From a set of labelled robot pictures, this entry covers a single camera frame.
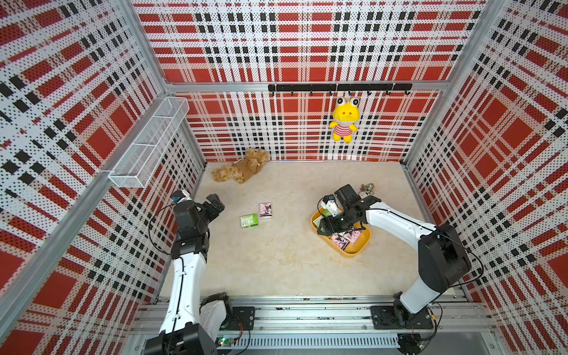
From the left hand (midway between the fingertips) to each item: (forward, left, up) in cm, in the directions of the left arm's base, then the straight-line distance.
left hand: (213, 201), depth 80 cm
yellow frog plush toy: (+35, -51, +14) cm, 63 cm away
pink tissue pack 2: (-6, -54, -18) cm, 57 cm away
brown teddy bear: (+28, -6, -11) cm, 31 cm away
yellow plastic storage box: (-11, -54, -19) cm, 58 cm away
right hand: (-5, -43, -12) cm, 45 cm away
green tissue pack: (+2, -10, -18) cm, 21 cm away
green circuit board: (-41, -8, -19) cm, 46 cm away
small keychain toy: (+22, -67, -20) cm, 73 cm away
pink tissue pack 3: (-8, -49, -18) cm, 53 cm away
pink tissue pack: (+7, -16, -18) cm, 25 cm away
